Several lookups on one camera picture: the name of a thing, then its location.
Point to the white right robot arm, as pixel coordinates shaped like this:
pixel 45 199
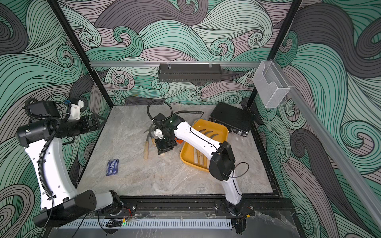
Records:
pixel 219 154

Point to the white slotted cable duct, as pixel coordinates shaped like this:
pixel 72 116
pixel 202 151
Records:
pixel 151 223

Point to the black vertical frame post right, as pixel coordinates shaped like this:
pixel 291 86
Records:
pixel 284 17

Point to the black vertical frame post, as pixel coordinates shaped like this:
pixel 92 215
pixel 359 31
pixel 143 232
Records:
pixel 54 5
pixel 284 17

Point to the aluminium horizontal wall rail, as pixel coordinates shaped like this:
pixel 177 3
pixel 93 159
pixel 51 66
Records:
pixel 136 63

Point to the black perforated wall shelf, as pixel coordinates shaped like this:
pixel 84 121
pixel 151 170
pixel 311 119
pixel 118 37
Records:
pixel 190 73

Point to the black aluminium carrying case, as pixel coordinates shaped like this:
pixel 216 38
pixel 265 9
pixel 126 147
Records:
pixel 236 120

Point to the labelled wooden handle sickle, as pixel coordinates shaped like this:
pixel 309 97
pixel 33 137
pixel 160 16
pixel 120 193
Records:
pixel 207 163

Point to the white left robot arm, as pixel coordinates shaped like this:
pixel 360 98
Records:
pixel 41 138

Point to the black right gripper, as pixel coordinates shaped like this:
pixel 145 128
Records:
pixel 162 148

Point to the clear plastic wall bin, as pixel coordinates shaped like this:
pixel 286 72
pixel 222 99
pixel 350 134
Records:
pixel 270 82

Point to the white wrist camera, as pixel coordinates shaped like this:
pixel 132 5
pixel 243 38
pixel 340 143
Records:
pixel 158 133
pixel 75 107

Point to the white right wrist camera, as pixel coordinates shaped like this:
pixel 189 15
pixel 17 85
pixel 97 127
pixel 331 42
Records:
pixel 158 133

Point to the large wooden handle sickle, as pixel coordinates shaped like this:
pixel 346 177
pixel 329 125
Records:
pixel 195 156

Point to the blue playing card box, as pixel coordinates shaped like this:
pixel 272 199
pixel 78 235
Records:
pixel 112 167

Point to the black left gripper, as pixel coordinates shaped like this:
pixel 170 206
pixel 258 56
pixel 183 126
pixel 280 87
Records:
pixel 87 128

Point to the yellow plastic storage tray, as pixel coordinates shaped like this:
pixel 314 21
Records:
pixel 194 139

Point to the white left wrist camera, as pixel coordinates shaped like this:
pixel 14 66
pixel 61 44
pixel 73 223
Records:
pixel 75 107

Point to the black vertical frame post left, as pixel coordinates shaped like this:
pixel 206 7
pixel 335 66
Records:
pixel 54 5

